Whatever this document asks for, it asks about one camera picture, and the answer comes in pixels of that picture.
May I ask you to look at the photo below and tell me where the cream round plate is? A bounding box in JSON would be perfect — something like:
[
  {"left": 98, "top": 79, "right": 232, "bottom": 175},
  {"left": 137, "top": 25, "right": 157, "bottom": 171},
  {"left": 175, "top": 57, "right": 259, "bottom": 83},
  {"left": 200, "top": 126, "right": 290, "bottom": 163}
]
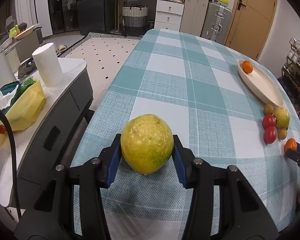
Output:
[{"left": 237, "top": 60, "right": 284, "bottom": 108}]

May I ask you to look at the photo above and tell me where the black cable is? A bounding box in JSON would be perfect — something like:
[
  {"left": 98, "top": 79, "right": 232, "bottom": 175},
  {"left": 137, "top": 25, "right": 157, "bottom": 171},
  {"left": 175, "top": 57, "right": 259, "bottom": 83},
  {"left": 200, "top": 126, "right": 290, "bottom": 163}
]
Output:
[{"left": 0, "top": 101, "right": 22, "bottom": 221}]

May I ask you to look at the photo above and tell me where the white paper towel roll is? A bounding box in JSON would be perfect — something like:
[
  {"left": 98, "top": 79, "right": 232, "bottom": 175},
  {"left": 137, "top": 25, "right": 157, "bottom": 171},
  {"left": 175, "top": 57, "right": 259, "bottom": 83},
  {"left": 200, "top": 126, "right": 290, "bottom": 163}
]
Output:
[{"left": 32, "top": 42, "right": 63, "bottom": 87}]

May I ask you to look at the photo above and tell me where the dark glass wardrobe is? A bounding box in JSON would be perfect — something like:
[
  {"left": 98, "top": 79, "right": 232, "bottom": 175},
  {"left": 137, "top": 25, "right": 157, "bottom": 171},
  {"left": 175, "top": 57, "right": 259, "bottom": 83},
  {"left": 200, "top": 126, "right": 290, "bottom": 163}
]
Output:
[{"left": 47, "top": 0, "right": 79, "bottom": 34}]

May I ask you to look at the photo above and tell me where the orange mandarin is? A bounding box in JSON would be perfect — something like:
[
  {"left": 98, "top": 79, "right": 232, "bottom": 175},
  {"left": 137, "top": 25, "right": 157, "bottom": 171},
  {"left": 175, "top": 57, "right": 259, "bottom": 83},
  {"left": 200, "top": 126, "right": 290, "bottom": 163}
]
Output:
[
  {"left": 284, "top": 138, "right": 298, "bottom": 153},
  {"left": 242, "top": 60, "right": 254, "bottom": 74}
]

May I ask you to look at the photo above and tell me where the teal checked tablecloth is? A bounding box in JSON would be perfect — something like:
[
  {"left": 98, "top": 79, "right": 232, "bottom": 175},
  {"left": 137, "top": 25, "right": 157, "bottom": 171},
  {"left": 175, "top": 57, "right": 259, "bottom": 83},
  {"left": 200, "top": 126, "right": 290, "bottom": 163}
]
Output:
[{"left": 72, "top": 29, "right": 300, "bottom": 239}]

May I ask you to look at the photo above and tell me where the brown longan near plate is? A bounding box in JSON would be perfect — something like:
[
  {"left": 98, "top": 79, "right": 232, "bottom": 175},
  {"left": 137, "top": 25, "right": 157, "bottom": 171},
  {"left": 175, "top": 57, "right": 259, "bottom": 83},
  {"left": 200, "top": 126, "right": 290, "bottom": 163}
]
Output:
[{"left": 263, "top": 104, "right": 274, "bottom": 115}]

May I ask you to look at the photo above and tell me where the black refrigerator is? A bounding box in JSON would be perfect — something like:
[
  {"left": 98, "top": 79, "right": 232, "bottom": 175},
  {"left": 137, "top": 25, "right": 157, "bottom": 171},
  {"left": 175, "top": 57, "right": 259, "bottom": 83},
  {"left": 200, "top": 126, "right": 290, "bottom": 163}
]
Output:
[{"left": 76, "top": 0, "right": 115, "bottom": 35}]

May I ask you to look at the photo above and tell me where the silver suitcase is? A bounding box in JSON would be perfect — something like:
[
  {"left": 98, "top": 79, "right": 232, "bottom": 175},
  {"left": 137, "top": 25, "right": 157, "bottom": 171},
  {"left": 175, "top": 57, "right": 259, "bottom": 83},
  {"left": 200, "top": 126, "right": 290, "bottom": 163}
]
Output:
[{"left": 200, "top": 2, "right": 231, "bottom": 44}]

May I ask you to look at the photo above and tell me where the beige suitcase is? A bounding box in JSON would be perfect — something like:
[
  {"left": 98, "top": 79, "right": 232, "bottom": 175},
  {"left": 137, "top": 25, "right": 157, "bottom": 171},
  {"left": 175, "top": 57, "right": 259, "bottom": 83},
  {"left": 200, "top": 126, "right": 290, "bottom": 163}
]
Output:
[{"left": 180, "top": 0, "right": 209, "bottom": 36}]

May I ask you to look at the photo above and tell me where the woven laundry basket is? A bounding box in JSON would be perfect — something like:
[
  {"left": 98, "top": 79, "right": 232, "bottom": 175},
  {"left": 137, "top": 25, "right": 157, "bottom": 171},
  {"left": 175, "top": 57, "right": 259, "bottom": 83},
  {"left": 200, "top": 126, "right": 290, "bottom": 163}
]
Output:
[{"left": 122, "top": 3, "right": 148, "bottom": 36}]

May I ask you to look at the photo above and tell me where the white drawer desk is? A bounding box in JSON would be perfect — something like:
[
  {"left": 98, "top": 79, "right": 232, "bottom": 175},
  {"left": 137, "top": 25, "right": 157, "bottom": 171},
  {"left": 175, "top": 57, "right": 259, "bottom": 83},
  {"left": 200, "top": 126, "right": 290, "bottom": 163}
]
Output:
[{"left": 126, "top": 0, "right": 184, "bottom": 31}]

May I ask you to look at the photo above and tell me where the yellow-green guava fruit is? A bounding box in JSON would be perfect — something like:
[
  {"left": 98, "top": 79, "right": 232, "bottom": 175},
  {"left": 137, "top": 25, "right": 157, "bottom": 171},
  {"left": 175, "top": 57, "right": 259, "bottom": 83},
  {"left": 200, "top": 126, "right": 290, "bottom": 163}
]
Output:
[{"left": 120, "top": 114, "right": 174, "bottom": 174}]

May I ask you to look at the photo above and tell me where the green-orange round citrus fruit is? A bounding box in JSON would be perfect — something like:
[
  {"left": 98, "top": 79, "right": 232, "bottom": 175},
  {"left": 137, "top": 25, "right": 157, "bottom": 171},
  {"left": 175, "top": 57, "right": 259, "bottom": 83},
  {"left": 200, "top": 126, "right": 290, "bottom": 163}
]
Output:
[{"left": 274, "top": 107, "right": 290, "bottom": 129}]

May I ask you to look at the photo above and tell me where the shoe rack with shoes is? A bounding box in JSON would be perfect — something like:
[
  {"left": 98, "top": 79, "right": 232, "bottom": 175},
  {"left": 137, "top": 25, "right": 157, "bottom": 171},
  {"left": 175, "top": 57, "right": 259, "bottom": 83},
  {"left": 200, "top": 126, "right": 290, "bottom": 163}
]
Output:
[{"left": 278, "top": 37, "right": 300, "bottom": 114}]

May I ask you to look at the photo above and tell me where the brown longan fruit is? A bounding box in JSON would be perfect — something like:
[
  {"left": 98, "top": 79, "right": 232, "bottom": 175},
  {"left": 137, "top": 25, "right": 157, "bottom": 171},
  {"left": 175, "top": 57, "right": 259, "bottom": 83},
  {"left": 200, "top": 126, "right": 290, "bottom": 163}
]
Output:
[{"left": 277, "top": 129, "right": 288, "bottom": 140}]

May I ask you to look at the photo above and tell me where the red tomato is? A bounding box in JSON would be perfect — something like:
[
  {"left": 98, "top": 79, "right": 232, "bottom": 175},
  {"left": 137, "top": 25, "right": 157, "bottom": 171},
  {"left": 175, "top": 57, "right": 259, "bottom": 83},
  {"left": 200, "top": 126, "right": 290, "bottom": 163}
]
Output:
[
  {"left": 262, "top": 114, "right": 276, "bottom": 130},
  {"left": 263, "top": 126, "right": 277, "bottom": 144}
]

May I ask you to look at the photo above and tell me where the wooden door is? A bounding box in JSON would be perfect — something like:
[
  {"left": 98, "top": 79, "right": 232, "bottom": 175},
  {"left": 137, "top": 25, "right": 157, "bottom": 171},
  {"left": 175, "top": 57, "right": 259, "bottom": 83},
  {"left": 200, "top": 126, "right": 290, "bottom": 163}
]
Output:
[{"left": 224, "top": 0, "right": 277, "bottom": 60}]

